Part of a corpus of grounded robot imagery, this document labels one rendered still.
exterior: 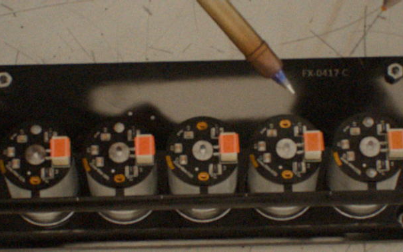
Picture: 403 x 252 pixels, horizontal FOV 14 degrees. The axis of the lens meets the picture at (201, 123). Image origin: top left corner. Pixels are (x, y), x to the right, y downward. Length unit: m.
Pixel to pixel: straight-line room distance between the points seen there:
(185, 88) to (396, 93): 0.08
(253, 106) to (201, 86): 0.02
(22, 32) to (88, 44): 0.03
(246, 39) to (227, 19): 0.01
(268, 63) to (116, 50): 0.12
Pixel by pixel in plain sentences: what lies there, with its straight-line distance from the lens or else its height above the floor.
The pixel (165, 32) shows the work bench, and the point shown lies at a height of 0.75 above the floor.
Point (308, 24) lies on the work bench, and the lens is 0.65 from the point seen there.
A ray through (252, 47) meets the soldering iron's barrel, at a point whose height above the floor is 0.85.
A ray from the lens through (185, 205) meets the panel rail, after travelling 0.55.
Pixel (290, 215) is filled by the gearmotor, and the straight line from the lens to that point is 0.59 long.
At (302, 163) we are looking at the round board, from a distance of 0.56.
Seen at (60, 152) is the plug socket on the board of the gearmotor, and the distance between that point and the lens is 0.55.
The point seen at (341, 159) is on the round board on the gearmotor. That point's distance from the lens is 0.56.
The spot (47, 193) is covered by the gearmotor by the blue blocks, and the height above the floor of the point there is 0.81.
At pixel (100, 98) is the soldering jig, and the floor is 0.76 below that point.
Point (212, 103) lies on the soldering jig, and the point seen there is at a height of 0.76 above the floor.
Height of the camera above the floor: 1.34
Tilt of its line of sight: 70 degrees down
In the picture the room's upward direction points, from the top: straight up
